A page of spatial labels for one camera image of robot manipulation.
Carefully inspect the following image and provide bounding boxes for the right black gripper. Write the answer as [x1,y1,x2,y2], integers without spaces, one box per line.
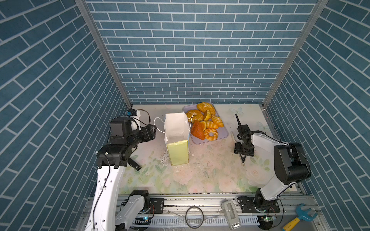
[233,141,252,157]

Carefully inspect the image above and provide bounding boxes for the metal kitchen tongs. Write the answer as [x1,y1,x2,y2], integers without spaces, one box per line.
[231,113,247,166]

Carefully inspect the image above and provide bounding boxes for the white paper gift bag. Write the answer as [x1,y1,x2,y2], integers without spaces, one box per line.
[153,112,190,166]

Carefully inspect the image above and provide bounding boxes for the braided croissant bread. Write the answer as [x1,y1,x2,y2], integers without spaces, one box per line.
[211,115,224,128]

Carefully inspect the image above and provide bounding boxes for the twisted ring doughnut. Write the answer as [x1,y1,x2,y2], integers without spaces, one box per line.
[204,128,218,141]

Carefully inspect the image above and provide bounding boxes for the striped long bread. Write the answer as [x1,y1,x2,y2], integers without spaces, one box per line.
[200,121,219,131]

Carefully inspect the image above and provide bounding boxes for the small yellow horn bread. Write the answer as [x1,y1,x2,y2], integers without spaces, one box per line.
[203,110,212,121]

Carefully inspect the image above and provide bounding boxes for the red-orange triangular bread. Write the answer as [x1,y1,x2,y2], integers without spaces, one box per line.
[190,120,205,140]

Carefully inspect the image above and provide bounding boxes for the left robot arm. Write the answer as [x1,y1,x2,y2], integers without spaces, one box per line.
[85,116,157,231]

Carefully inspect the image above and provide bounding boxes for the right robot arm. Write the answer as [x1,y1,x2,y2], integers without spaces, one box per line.
[234,124,311,213]

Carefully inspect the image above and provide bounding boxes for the sugared oval bread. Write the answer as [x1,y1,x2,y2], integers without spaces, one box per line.
[197,102,216,115]

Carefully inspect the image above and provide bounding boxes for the lilac plastic tray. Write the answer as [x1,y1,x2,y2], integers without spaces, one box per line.
[183,102,228,144]

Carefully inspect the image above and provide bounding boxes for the black flat bar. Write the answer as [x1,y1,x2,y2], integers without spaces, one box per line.
[128,158,142,171]

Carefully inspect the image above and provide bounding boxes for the round flower bun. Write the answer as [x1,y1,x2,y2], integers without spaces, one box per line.
[186,110,204,123]

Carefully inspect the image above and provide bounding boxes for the white handheld device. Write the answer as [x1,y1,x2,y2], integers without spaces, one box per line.
[221,200,241,230]

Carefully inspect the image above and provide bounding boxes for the blue yellow wrench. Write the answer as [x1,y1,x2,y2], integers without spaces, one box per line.
[282,204,318,231]

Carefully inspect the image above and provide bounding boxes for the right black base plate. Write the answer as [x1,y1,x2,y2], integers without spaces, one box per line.
[237,194,280,213]

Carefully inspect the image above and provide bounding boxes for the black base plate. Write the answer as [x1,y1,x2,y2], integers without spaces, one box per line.
[149,198,165,215]
[237,194,280,213]

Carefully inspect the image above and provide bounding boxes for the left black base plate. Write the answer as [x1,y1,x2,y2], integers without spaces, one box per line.
[149,198,165,215]

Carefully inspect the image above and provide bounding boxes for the black cable ring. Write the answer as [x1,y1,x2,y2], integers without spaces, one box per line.
[184,205,205,229]

